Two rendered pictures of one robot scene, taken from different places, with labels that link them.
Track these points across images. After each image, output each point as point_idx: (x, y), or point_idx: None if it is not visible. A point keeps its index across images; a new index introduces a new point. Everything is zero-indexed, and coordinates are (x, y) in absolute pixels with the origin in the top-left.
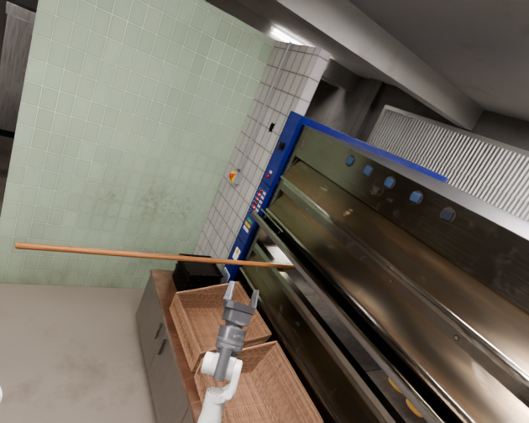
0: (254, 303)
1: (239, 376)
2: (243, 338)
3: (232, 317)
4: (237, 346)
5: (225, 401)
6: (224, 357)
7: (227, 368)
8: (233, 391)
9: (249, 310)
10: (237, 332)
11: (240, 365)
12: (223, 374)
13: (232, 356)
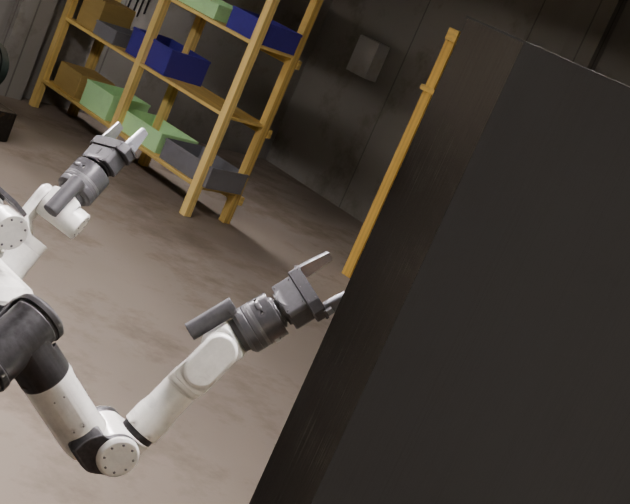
0: (329, 299)
1: (219, 369)
2: (262, 315)
3: (277, 284)
4: (244, 312)
5: (174, 374)
6: (215, 305)
7: (205, 322)
8: (187, 359)
9: (307, 294)
10: (260, 298)
11: (222, 334)
12: (194, 322)
13: (230, 325)
